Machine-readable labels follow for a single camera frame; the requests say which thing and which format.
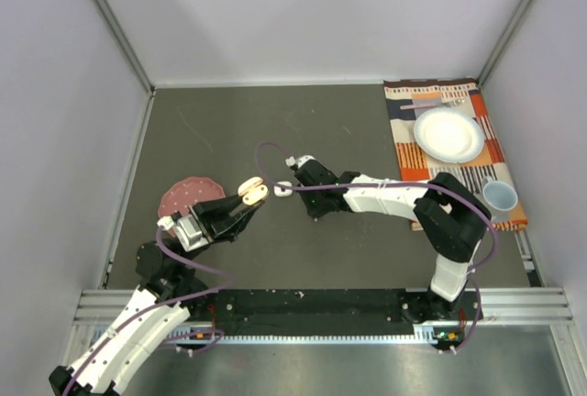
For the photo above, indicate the white paper plate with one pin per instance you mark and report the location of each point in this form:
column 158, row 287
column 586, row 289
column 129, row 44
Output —
column 448, row 135

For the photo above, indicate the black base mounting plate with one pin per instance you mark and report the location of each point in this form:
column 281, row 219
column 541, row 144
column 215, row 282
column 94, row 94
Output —
column 333, row 312

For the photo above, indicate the pink polka dot plate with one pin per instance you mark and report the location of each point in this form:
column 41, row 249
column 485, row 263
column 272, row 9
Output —
column 187, row 192

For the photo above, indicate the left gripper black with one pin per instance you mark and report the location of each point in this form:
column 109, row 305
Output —
column 217, row 223

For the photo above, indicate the patterned orange placemat cloth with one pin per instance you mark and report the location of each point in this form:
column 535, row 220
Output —
column 414, row 163

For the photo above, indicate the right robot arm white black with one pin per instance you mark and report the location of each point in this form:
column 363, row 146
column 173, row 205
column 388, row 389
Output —
column 453, row 219

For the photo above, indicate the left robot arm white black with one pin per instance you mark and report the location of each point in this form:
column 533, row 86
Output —
column 165, row 298

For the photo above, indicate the pink handled fork rear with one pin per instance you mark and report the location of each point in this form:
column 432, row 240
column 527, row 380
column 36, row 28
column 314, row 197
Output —
column 450, row 103

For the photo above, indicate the pink earbud charging case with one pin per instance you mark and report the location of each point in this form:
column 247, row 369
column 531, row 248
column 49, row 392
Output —
column 253, row 191

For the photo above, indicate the white earbud charging case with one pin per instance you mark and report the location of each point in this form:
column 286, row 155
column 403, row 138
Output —
column 283, row 189

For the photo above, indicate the light blue cup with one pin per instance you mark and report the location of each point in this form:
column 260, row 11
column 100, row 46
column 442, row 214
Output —
column 500, row 197

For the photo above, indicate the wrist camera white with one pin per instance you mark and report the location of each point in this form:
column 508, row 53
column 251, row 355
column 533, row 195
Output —
column 187, row 230
column 295, row 163

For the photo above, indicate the right aluminium corner post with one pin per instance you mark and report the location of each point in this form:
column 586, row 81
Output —
column 512, row 26

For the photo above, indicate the aluminium corner post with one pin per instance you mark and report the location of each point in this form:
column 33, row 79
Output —
column 122, row 42
column 512, row 26

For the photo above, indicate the left aluminium corner post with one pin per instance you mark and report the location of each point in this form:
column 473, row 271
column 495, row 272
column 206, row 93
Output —
column 122, row 42

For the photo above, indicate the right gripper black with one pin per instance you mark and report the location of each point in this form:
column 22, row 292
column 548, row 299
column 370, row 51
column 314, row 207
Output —
column 315, row 213

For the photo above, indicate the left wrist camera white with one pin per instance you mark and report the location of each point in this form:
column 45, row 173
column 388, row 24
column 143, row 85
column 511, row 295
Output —
column 187, row 230

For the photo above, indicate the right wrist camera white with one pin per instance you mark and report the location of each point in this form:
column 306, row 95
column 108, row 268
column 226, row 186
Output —
column 295, row 163

